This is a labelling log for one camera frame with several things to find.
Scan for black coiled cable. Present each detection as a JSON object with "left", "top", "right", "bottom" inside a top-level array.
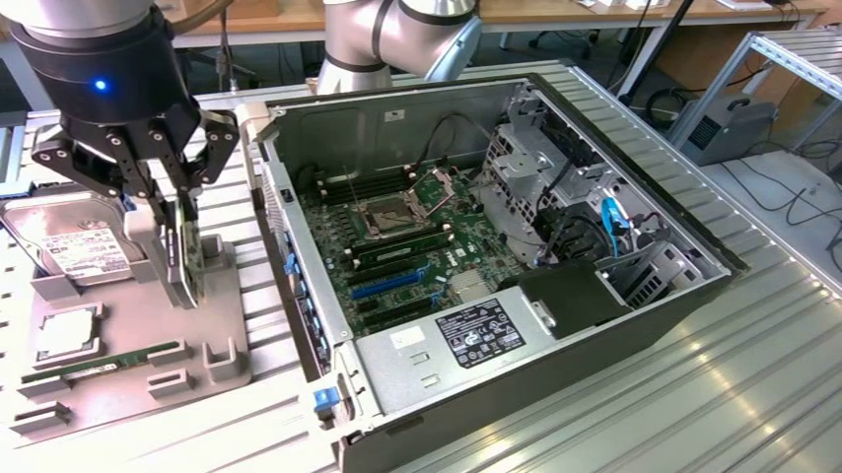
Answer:
[{"left": 643, "top": 87, "right": 690, "bottom": 124}]

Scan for grey power supply unit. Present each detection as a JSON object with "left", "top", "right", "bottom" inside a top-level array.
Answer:
[{"left": 351, "top": 285, "right": 558, "bottom": 419}]

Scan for CPU socket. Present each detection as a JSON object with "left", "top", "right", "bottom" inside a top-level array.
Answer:
[{"left": 359, "top": 199, "right": 423, "bottom": 241}]

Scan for blue plastic disk caddy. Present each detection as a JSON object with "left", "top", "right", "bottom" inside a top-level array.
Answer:
[{"left": 0, "top": 179, "right": 139, "bottom": 214}]

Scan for aluminium profile frame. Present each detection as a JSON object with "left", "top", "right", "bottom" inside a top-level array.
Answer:
[{"left": 683, "top": 27, "right": 842, "bottom": 154}]

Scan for black wire bundle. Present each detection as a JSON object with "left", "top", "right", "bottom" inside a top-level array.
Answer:
[{"left": 532, "top": 186, "right": 616, "bottom": 265}]

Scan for black arched wire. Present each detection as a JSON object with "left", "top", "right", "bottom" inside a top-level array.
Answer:
[{"left": 419, "top": 112, "right": 495, "bottom": 169}]

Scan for silver hard disk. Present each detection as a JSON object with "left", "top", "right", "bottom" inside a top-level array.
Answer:
[{"left": 0, "top": 189, "right": 147, "bottom": 288}]

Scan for black slanted pole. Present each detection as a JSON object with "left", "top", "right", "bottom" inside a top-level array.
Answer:
[{"left": 614, "top": 0, "right": 697, "bottom": 100}]

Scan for black expansion slot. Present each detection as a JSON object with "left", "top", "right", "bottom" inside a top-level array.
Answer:
[
  {"left": 344, "top": 260, "right": 423, "bottom": 288},
  {"left": 358, "top": 295, "right": 435, "bottom": 321},
  {"left": 362, "top": 303, "right": 440, "bottom": 330}
]

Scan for dark RAM stick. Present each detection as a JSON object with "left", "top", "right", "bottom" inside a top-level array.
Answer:
[{"left": 352, "top": 236, "right": 456, "bottom": 271}]

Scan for grey parts rack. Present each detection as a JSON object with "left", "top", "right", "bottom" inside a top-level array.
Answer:
[{"left": 7, "top": 207, "right": 255, "bottom": 450}]

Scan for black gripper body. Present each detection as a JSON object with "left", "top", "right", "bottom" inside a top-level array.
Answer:
[{"left": 7, "top": 5, "right": 201, "bottom": 145}]

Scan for green motherboard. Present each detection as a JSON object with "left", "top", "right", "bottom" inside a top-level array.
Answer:
[{"left": 292, "top": 165, "right": 527, "bottom": 341}]

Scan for green graphics card black shroud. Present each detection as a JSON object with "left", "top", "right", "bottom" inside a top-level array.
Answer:
[{"left": 156, "top": 194, "right": 207, "bottom": 310}]

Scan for open black PC case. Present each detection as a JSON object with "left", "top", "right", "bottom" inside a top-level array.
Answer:
[{"left": 234, "top": 72, "right": 751, "bottom": 473}]

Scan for grey box with handle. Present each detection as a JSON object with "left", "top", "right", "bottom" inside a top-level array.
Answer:
[{"left": 671, "top": 96, "right": 783, "bottom": 168}]

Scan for blue expansion slot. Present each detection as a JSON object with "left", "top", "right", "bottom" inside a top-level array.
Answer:
[{"left": 350, "top": 272, "right": 430, "bottom": 302}]

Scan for silver CPU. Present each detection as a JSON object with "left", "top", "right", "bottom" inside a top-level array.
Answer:
[{"left": 37, "top": 310, "right": 99, "bottom": 360}]

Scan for silver metal disk bay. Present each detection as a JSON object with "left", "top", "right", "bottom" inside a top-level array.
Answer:
[{"left": 478, "top": 86, "right": 636, "bottom": 270}]

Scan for black RAM slot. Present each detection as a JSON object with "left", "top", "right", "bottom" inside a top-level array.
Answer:
[
  {"left": 314, "top": 164, "right": 410, "bottom": 185},
  {"left": 340, "top": 222, "right": 442, "bottom": 253},
  {"left": 322, "top": 181, "right": 418, "bottom": 204},
  {"left": 350, "top": 233, "right": 451, "bottom": 265},
  {"left": 316, "top": 169, "right": 412, "bottom": 191},
  {"left": 319, "top": 175, "right": 415, "bottom": 197},
  {"left": 344, "top": 228, "right": 447, "bottom": 259}
]

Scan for black loose cables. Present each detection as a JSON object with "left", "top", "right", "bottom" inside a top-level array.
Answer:
[{"left": 719, "top": 142, "right": 842, "bottom": 226}]

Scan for black office chair base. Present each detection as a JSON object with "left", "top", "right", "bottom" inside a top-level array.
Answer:
[{"left": 499, "top": 28, "right": 602, "bottom": 50}]

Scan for wooden desk white frame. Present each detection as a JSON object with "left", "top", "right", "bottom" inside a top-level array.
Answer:
[
  {"left": 479, "top": 0, "right": 829, "bottom": 98},
  {"left": 167, "top": 0, "right": 330, "bottom": 95}
]

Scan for open metal socket cover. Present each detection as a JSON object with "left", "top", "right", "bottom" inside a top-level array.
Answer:
[{"left": 406, "top": 166, "right": 456, "bottom": 219}]

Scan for thin metal locking lever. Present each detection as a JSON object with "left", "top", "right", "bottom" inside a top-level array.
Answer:
[{"left": 340, "top": 164, "right": 363, "bottom": 212}]

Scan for blue flat wire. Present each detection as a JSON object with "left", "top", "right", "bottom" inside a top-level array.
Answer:
[{"left": 598, "top": 195, "right": 627, "bottom": 258}]

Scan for silver chipset heatsink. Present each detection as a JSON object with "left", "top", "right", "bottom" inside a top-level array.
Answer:
[{"left": 448, "top": 274, "right": 490, "bottom": 303}]

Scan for grey hanging cable with plug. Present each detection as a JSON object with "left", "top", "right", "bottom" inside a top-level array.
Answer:
[{"left": 216, "top": 0, "right": 239, "bottom": 96}]

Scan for black plastic duct cover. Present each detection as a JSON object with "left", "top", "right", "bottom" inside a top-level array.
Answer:
[{"left": 496, "top": 258, "right": 638, "bottom": 342}]

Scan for green RAM stick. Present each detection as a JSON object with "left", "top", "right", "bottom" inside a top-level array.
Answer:
[{"left": 19, "top": 340, "right": 183, "bottom": 386}]

